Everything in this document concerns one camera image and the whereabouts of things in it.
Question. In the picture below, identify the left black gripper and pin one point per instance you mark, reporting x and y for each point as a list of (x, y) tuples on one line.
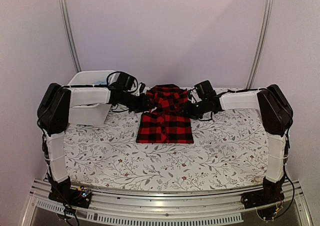
[(143, 106)]

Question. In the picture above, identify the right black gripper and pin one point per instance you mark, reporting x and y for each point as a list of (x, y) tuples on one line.
[(189, 112)]

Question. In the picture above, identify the red black plaid shirt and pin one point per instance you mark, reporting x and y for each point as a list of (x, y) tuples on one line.
[(167, 123)]

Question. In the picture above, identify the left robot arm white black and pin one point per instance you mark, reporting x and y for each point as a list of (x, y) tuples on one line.
[(89, 136)]

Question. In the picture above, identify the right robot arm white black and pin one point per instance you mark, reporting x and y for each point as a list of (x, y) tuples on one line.
[(272, 106)]

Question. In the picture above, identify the light blue shirt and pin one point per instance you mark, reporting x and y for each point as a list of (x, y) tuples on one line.
[(100, 82)]

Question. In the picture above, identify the white plastic bin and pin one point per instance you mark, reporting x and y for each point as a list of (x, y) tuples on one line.
[(89, 105)]

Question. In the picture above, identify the floral patterned table cloth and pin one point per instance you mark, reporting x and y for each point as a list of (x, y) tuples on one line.
[(230, 150)]

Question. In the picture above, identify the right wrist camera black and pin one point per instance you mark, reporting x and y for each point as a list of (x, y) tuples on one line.
[(205, 90)]

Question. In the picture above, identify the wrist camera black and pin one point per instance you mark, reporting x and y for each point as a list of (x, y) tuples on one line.
[(205, 90), (126, 82)]

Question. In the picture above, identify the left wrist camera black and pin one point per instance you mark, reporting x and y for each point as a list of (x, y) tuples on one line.
[(126, 82)]

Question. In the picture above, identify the right aluminium frame post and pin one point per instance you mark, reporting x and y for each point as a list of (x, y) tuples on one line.
[(260, 43)]

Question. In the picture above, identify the aluminium frame post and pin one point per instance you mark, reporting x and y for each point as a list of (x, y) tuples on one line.
[(260, 43), (69, 35)]

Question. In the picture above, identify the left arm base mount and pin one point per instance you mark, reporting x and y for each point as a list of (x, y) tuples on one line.
[(78, 197)]

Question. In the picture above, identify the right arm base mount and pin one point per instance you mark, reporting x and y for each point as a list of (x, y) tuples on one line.
[(269, 194)]

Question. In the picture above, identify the perforated metal cable tray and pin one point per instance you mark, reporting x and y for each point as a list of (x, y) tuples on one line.
[(140, 217)]

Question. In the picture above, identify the left aluminium frame post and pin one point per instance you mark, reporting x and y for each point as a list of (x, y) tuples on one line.
[(69, 35)]

